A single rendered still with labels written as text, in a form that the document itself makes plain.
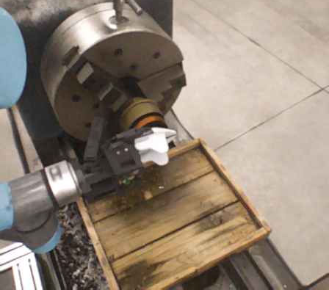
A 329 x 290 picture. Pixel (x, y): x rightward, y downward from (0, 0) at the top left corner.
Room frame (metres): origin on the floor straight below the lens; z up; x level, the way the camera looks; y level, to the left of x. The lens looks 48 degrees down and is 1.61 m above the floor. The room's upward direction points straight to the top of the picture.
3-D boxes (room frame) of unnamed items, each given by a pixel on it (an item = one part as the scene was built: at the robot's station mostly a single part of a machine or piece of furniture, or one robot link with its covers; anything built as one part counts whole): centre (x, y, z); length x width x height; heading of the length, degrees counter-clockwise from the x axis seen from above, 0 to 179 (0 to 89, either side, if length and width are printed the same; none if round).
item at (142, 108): (0.49, 0.05, 1.08); 0.09 x 0.09 x 0.09; 27
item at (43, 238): (0.31, 0.27, 0.98); 0.11 x 0.08 x 0.11; 80
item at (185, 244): (0.39, -0.01, 0.89); 0.36 x 0.30 x 0.04; 117
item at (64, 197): (0.35, 0.18, 1.08); 0.08 x 0.05 x 0.08; 27
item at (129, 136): (0.42, 0.06, 1.10); 0.09 x 0.02 x 0.05; 117
